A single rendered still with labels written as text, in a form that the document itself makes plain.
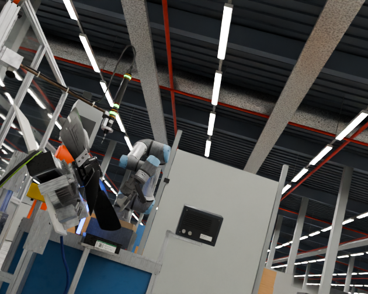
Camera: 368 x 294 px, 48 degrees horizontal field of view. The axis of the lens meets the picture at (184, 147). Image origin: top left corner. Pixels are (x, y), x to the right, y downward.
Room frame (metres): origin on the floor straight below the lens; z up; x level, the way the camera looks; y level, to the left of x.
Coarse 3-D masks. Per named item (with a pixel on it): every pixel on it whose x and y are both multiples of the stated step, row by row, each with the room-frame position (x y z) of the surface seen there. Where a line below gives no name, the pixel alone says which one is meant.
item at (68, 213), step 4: (60, 208) 2.16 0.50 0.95; (64, 208) 2.16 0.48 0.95; (68, 208) 2.16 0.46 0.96; (72, 208) 2.16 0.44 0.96; (56, 212) 2.16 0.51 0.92; (60, 212) 2.16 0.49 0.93; (64, 212) 2.16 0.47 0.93; (68, 212) 2.16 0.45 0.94; (72, 212) 2.16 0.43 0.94; (76, 212) 2.21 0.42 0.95; (60, 216) 2.16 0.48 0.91; (64, 216) 2.16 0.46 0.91; (68, 216) 2.16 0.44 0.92; (72, 216) 2.17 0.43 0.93; (76, 216) 2.19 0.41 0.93; (60, 220) 2.16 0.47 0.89; (64, 220) 2.18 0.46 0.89
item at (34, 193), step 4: (32, 184) 2.62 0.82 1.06; (36, 184) 2.62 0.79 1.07; (32, 188) 2.62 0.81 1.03; (36, 188) 2.62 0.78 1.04; (28, 192) 2.62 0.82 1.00; (32, 192) 2.62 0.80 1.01; (36, 192) 2.62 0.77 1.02; (28, 196) 2.62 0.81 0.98; (32, 196) 2.62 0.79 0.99; (36, 196) 2.62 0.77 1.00; (40, 196) 2.62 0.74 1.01; (32, 200) 2.66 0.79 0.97; (40, 200) 2.62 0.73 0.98; (44, 200) 2.62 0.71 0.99
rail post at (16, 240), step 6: (18, 234) 2.65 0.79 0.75; (18, 240) 2.65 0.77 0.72; (12, 246) 2.65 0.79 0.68; (12, 252) 2.65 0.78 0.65; (6, 258) 2.65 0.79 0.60; (12, 258) 2.65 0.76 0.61; (6, 264) 2.65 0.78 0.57; (6, 270) 2.65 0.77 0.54; (0, 282) 2.65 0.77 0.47; (0, 288) 2.66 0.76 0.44
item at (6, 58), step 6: (6, 48) 1.90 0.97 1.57; (0, 54) 1.90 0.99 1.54; (6, 54) 1.90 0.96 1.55; (12, 54) 1.92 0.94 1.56; (18, 54) 1.93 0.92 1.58; (0, 60) 1.91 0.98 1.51; (6, 60) 1.91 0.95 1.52; (12, 60) 1.92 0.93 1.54; (18, 60) 1.94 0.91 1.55; (6, 66) 1.97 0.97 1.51; (12, 66) 1.94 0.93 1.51; (18, 66) 1.94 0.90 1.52
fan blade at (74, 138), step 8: (72, 112) 1.97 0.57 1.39; (72, 120) 1.97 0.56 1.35; (80, 120) 2.04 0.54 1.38; (64, 128) 1.92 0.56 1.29; (72, 128) 1.98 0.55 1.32; (80, 128) 2.04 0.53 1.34; (64, 136) 1.94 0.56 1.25; (72, 136) 2.00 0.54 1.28; (80, 136) 2.05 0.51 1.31; (64, 144) 1.96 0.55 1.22; (72, 144) 2.02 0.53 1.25; (80, 144) 2.07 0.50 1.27; (72, 152) 2.05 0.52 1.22; (80, 152) 2.10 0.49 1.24
